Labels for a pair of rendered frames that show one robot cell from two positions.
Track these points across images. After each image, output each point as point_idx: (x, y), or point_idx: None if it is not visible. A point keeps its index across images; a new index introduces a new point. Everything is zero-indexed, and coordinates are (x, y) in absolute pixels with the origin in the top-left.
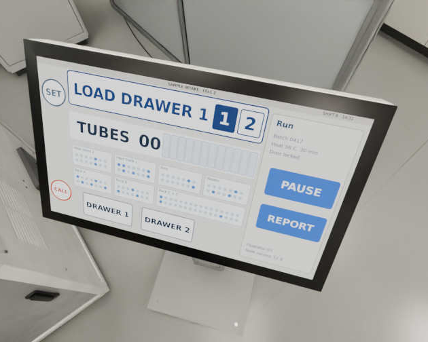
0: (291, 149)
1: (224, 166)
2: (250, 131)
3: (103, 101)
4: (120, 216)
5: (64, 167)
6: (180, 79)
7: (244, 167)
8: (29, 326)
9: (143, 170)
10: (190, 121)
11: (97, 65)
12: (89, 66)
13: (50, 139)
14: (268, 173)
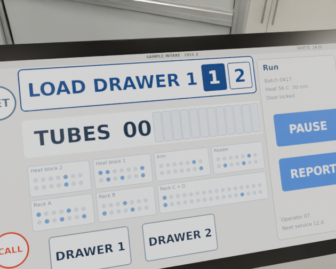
0: (284, 89)
1: (228, 129)
2: (242, 83)
3: (70, 95)
4: (112, 253)
5: (16, 207)
6: (158, 49)
7: (248, 124)
8: None
9: (135, 169)
10: (179, 89)
11: (58, 56)
12: (48, 60)
13: None
14: (273, 121)
